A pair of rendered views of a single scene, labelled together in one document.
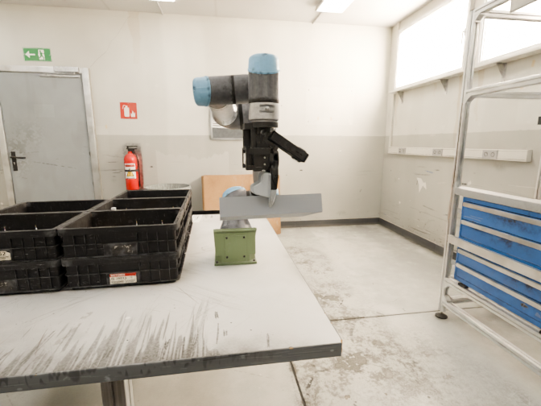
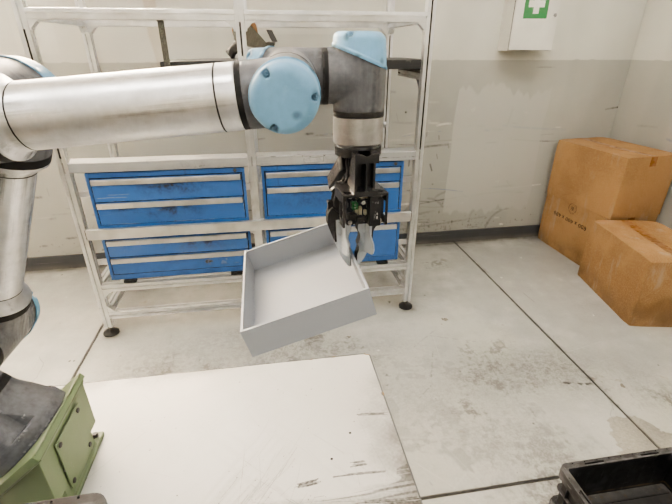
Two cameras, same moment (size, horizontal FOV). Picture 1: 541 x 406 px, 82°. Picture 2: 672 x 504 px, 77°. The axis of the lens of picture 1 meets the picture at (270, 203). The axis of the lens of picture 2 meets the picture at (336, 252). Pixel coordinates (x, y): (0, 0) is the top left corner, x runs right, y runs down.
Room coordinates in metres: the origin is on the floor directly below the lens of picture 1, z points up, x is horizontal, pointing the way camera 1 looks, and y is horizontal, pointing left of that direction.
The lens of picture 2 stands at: (0.83, 0.67, 1.40)
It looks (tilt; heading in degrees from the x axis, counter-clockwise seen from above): 26 degrees down; 270
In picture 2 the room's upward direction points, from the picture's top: straight up
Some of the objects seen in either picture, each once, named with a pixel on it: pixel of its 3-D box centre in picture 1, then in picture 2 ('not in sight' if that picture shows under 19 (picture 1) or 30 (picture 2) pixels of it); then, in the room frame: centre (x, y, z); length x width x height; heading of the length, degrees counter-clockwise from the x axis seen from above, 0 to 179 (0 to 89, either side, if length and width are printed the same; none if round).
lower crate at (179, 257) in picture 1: (132, 258); not in sight; (1.21, 0.56, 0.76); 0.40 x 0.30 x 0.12; 100
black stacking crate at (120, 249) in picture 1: (130, 232); not in sight; (1.21, 0.56, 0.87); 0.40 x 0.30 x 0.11; 100
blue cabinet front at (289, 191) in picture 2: not in sight; (334, 216); (0.84, -1.42, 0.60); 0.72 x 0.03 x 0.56; 9
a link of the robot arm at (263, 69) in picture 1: (263, 80); (357, 74); (0.80, 0.02, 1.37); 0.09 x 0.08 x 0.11; 4
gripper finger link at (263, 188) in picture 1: (264, 190); (366, 244); (0.78, 0.02, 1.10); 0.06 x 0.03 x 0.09; 103
